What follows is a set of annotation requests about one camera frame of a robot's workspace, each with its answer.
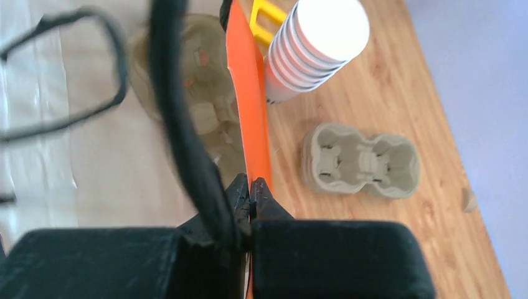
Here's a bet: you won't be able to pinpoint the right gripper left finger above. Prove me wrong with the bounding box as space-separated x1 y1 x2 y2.
0 173 252 299

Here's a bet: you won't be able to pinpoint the orange paper bag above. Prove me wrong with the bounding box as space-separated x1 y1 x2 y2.
0 0 274 299

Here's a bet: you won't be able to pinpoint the single pulp cup carrier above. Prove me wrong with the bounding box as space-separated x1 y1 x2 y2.
128 13 248 183

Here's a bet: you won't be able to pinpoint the stack of white paper cups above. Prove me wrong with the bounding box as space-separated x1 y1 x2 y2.
265 1 370 104

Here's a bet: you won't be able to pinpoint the yellow plastic triangle holder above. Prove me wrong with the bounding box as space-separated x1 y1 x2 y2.
249 0 287 48

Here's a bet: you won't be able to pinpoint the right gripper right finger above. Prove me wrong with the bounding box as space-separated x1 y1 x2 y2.
250 178 436 298

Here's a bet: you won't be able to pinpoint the stacked pulp cup carriers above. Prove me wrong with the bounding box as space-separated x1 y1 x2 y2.
300 123 420 199

